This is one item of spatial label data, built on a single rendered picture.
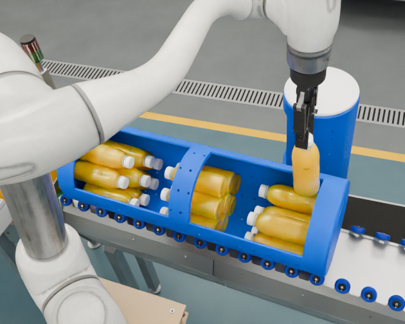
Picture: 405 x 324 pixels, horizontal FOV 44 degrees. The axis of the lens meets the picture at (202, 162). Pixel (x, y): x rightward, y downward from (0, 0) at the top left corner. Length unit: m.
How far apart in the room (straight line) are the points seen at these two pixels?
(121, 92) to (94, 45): 3.49
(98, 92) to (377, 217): 2.10
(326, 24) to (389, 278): 0.89
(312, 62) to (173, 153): 0.82
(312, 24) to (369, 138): 2.32
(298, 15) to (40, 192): 0.59
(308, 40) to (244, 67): 2.76
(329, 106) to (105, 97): 1.25
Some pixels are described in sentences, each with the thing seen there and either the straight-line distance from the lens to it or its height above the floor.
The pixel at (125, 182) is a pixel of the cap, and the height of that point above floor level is 1.11.
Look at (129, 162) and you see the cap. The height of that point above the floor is 1.16.
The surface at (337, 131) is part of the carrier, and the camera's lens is 1.94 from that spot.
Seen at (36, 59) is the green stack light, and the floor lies 1.18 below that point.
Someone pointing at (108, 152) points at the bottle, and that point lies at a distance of 1.63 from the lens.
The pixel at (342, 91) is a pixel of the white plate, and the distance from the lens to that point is 1.96.
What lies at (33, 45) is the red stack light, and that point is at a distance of 2.10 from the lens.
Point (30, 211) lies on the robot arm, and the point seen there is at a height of 1.55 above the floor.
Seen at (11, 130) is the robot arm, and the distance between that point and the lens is 0.72.
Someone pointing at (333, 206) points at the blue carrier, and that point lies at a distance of 1.36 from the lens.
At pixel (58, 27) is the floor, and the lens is 4.61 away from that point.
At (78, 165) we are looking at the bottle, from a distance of 1.69.
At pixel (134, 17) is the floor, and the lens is 4.47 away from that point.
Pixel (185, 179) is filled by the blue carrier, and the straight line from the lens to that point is 1.44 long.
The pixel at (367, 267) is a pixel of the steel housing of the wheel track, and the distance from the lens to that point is 1.62.
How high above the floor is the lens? 2.33
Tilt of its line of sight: 49 degrees down
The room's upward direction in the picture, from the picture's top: 10 degrees counter-clockwise
